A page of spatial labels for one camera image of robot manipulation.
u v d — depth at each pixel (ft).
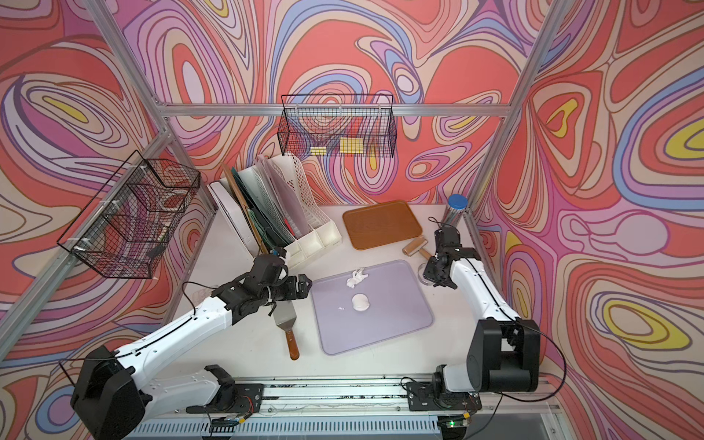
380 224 3.67
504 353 1.38
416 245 3.45
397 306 2.94
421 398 2.40
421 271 2.90
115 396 1.25
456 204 3.15
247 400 2.37
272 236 2.98
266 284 2.02
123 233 2.39
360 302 2.98
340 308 2.92
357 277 3.15
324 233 3.42
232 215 2.72
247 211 2.55
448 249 2.07
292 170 3.54
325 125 3.06
